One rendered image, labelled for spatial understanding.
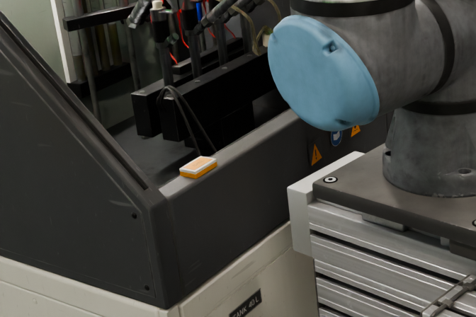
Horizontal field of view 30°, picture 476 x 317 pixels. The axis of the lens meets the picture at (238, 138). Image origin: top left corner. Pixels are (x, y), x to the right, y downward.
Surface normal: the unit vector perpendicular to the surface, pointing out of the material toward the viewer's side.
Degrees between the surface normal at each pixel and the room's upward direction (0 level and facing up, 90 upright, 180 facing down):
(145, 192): 43
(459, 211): 0
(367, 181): 0
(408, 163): 72
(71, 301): 90
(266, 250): 90
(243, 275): 90
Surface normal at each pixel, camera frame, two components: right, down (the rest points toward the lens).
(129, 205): -0.59, 0.36
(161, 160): -0.11, -0.92
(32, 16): 0.80, 0.13
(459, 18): 0.50, -0.19
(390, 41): 0.46, 0.32
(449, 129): -0.26, 0.08
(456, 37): 0.58, 0.04
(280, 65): -0.74, 0.44
